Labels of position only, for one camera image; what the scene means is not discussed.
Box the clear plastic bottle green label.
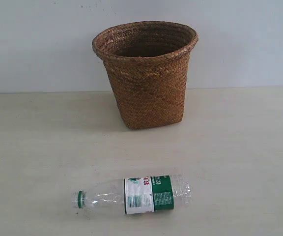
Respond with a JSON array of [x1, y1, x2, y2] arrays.
[[72, 175, 191, 215]]

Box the brown woven wicker basket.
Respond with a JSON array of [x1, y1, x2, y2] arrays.
[[92, 21, 198, 129]]

